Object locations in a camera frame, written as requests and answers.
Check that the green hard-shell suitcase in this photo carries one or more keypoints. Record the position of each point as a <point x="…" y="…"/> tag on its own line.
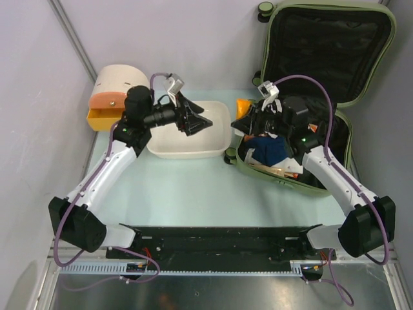
<point x="326" y="52"/>

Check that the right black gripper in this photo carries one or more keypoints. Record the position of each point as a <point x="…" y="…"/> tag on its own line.
<point x="253" y="124"/>

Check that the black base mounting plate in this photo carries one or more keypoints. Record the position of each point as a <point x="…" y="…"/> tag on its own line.
<point x="226" y="249"/>

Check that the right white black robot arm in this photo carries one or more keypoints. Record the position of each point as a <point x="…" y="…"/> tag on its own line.
<point x="369" y="219"/>

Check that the navy blue garment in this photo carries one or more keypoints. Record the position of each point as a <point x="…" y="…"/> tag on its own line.
<point x="268" y="151"/>

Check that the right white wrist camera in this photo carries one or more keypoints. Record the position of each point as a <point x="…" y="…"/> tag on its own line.
<point x="269" y="92"/>

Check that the orange tube bottle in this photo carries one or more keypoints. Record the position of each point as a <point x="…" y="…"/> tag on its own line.
<point x="243" y="107"/>

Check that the cream drawer box orange fronts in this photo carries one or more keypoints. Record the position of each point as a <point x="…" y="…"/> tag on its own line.
<point x="107" y="101"/>

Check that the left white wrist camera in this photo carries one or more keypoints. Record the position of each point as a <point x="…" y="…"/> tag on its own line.
<point x="173" y="84"/>

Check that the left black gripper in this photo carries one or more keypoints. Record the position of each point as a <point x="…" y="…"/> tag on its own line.
<point x="197" y="123"/>

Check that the white rectangular plastic basin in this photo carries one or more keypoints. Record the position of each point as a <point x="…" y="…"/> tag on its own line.
<point x="169" y="143"/>

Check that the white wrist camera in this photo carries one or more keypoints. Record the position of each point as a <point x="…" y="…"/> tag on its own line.
<point x="173" y="84"/>
<point x="269" y="92"/>

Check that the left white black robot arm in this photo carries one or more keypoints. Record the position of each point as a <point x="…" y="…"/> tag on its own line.
<point x="75" y="218"/>

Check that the white orange patterned cloth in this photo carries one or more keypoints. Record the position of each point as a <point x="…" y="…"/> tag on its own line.
<point x="288" y="167"/>

